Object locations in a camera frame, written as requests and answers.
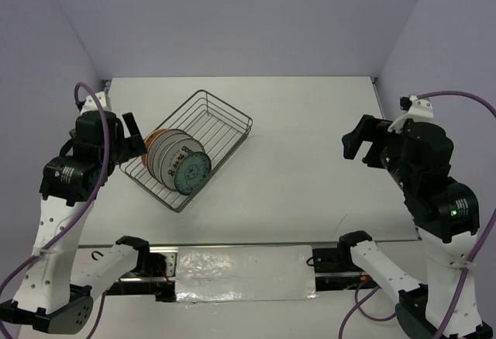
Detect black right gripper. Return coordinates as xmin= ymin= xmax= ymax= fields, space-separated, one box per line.
xmin=339 ymin=110 xmax=415 ymax=186

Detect orange translucent plate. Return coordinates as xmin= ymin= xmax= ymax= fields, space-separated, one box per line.
xmin=141 ymin=129 xmax=168 ymax=168

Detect white plate line drawing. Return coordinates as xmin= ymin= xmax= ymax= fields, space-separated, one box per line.
xmin=153 ymin=135 xmax=186 ymax=181

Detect blue patterned small plate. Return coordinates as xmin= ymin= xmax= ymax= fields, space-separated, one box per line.
xmin=174 ymin=151 xmax=212 ymax=195

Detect white plate orange sunburst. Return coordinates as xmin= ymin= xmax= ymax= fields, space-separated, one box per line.
xmin=145 ymin=129 xmax=189 ymax=178

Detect white plate red chinese characters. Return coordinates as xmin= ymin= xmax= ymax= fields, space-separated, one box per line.
xmin=159 ymin=137 xmax=205 ymax=192

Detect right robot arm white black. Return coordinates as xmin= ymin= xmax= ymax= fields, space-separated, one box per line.
xmin=336 ymin=95 xmax=493 ymax=338

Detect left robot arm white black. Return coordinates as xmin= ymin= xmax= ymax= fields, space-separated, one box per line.
xmin=1 ymin=92 xmax=152 ymax=335

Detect silver foil tape patch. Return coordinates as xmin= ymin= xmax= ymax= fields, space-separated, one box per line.
xmin=175 ymin=245 xmax=317 ymax=303

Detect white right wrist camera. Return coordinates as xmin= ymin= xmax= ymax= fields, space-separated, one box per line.
xmin=400 ymin=95 xmax=433 ymax=122

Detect metal wire dish rack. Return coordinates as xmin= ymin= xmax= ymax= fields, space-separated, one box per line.
xmin=120 ymin=90 xmax=253 ymax=213

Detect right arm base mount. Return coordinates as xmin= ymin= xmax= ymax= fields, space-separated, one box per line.
xmin=306 ymin=244 xmax=370 ymax=292

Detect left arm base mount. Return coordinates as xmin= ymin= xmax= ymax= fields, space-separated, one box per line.
xmin=107 ymin=252 xmax=177 ymax=303

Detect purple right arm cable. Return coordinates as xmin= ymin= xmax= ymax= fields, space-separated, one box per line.
xmin=337 ymin=90 xmax=496 ymax=339

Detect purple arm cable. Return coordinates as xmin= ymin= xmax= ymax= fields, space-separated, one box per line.
xmin=337 ymin=90 xmax=496 ymax=339
xmin=0 ymin=81 xmax=110 ymax=339

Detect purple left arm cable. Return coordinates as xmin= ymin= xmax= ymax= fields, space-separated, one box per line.
xmin=0 ymin=81 xmax=110 ymax=339

